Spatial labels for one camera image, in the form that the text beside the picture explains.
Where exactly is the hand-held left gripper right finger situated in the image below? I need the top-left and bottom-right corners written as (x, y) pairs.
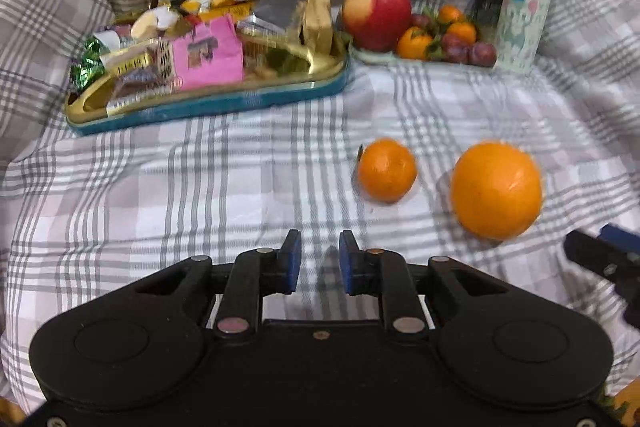
top-left (339, 230), bottom-right (524, 337)

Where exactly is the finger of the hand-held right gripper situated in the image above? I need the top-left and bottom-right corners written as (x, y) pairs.
top-left (563, 224), bottom-right (640, 281)

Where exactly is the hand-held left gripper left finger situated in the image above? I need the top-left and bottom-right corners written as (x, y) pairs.
top-left (120, 229), bottom-right (302, 340)

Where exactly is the knobbed orange with leaves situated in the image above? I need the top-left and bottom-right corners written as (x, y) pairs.
top-left (600, 389), bottom-right (640, 427)

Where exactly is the large round orange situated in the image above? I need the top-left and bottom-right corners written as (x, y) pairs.
top-left (450, 140), bottom-right (544, 242)

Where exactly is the blue snack tin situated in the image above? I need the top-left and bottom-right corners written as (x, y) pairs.
top-left (64, 0), bottom-right (351, 138)

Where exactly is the pale green plate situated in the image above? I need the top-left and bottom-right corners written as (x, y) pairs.
top-left (349, 44), bottom-right (501, 70)

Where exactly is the pink snack packet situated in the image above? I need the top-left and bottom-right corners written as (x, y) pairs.
top-left (172, 14), bottom-right (245, 90)

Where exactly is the gold snack bag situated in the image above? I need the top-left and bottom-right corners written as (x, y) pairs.
top-left (298, 0), bottom-right (334, 58)

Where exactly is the red apple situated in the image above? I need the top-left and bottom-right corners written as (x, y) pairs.
top-left (341, 0), bottom-right (413, 53)

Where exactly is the mint green cartoon bottle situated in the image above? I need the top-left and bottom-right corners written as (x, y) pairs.
top-left (494, 0), bottom-right (559, 76)

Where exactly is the grey foil packet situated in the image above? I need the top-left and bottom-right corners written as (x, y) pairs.
top-left (252, 0), bottom-right (309, 30)

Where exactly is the black drink can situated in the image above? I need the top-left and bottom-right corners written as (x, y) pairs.
top-left (472, 0), bottom-right (504, 40)

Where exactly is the green wrapped candy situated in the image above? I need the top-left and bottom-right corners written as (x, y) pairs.
top-left (71, 35), bottom-right (109, 88)

